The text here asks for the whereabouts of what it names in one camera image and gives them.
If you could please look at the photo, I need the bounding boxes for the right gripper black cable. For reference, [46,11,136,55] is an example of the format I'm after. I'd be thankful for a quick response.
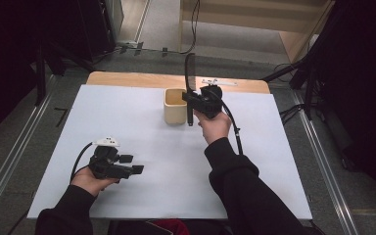
[209,88,245,157]

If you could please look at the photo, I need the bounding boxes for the white paper sheet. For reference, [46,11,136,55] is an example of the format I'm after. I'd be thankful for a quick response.
[27,83,312,220]

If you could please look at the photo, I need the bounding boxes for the black metal stand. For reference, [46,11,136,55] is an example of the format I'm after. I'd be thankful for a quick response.
[262,55,319,121]
[33,42,48,107]

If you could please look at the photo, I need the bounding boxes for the person's left hand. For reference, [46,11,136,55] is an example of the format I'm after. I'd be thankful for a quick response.
[70,165,120,198]

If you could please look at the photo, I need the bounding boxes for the light wooden shelf unit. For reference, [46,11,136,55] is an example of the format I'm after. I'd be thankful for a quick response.
[178,0,337,64]

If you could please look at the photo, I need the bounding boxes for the beige square cup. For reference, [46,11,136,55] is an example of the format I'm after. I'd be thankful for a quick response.
[163,87,189,125]

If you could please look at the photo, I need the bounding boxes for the person's right hand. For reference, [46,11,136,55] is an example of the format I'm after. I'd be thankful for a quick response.
[194,109,233,145]

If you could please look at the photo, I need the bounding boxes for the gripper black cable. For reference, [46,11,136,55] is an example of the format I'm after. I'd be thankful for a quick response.
[209,88,245,157]
[70,141,94,184]

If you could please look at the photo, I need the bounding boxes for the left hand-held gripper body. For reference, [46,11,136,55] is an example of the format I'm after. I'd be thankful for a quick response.
[87,136,134,180]

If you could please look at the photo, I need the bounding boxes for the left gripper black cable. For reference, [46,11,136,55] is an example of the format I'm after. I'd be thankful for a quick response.
[70,141,94,184]

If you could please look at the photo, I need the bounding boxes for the person's red and dark clothing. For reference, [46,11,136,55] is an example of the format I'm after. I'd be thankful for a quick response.
[107,218,233,235]

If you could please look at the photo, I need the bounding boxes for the metal floor rail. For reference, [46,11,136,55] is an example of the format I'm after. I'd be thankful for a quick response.
[292,91,360,235]
[0,74,57,226]

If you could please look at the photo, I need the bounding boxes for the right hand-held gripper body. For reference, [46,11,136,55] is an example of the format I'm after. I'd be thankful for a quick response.
[189,77,238,119]

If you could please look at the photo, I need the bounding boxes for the black comb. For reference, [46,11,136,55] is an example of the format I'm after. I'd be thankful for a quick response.
[184,53,198,127]

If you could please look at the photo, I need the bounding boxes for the hanging black cable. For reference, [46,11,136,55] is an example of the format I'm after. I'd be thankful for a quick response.
[179,0,202,55]

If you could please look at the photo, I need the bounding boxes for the black floor cables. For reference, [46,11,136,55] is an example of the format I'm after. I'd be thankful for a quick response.
[278,103,307,126]

